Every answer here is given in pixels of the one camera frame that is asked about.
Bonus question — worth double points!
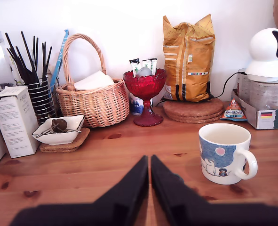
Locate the black security camera cable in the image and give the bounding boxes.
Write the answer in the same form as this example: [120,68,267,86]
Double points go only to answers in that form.
[154,71,247,108]

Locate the wicker basket with handle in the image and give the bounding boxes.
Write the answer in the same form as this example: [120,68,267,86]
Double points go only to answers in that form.
[55,33,130,129]

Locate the metal tea infuser tongs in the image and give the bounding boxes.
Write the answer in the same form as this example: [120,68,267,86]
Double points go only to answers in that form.
[35,118,82,139]

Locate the black chopstick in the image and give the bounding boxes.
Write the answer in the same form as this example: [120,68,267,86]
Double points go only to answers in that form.
[35,37,39,76]
[32,35,36,73]
[43,46,53,82]
[4,32,33,82]
[41,41,46,82]
[15,46,35,83]
[20,31,40,83]

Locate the white carton box with text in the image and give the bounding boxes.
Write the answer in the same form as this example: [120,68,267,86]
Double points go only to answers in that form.
[0,86,40,159]

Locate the yellow coffee bag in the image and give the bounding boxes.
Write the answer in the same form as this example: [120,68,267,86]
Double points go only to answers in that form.
[162,14,216,103]

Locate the blue white long paper wrapper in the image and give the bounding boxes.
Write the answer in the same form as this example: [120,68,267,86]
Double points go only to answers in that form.
[49,28,70,94]

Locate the pale grey wrapped item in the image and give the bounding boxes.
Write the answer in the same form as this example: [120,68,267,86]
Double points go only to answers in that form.
[135,66,152,78]

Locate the round cork trivet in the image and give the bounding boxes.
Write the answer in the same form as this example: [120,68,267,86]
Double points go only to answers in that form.
[163,97,224,117]
[164,110,224,121]
[167,114,223,124]

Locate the blue white ceramic cup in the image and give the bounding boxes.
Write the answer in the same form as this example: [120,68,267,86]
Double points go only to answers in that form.
[128,93,153,116]

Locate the white folded paper napkin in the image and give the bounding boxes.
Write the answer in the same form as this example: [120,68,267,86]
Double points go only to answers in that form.
[73,70,116,91]

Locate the white square ceramic dish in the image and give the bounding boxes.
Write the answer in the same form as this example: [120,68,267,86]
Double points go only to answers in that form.
[32,114,85,146]

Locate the square cork coaster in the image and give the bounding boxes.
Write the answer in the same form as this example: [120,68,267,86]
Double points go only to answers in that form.
[40,141,87,153]
[39,128,90,150]

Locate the white dome security camera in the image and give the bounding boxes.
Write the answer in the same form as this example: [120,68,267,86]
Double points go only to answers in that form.
[244,28,278,82]

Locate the black striped utensil holder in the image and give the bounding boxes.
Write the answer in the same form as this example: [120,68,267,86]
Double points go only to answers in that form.
[23,79,57,125]

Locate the white mug with blue illustration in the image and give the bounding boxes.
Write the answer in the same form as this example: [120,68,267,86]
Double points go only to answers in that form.
[198,122,259,186]

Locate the red glass pedestal bowl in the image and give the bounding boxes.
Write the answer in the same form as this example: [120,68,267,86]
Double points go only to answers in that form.
[123,68,167,127]

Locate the triangular orange blue snack packet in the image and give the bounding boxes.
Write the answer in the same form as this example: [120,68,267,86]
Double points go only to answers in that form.
[220,97,248,122]

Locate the cardboard tray with flag print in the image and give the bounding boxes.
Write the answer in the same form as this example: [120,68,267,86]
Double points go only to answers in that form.
[231,89,278,130]

